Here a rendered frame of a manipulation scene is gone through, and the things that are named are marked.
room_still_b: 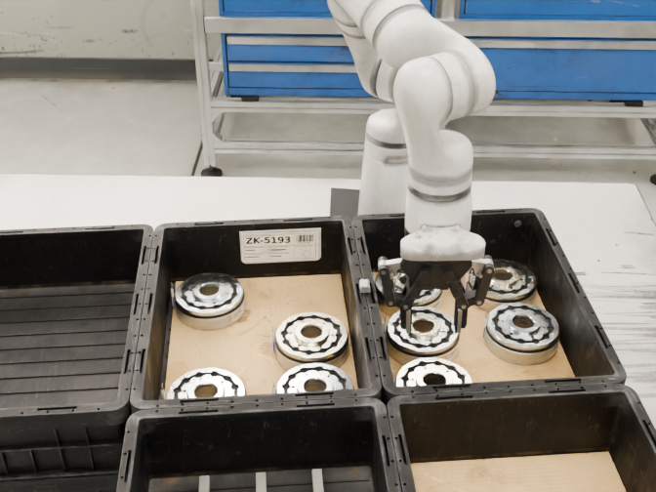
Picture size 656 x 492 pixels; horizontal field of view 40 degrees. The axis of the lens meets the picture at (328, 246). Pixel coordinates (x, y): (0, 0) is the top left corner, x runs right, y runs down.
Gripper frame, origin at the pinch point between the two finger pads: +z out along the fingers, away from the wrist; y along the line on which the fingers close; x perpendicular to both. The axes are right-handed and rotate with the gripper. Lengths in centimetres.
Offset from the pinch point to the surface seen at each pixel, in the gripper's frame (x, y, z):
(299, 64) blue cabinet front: -203, 28, 53
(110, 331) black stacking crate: -14.4, 45.5, 13.3
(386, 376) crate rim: 5.5, 6.0, 4.2
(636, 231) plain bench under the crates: -62, -46, 29
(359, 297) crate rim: -11.9, 9.0, 5.6
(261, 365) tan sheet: -7.2, 22.8, 13.8
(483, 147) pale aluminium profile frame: -201, -37, 86
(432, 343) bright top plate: -8.8, -1.1, 11.4
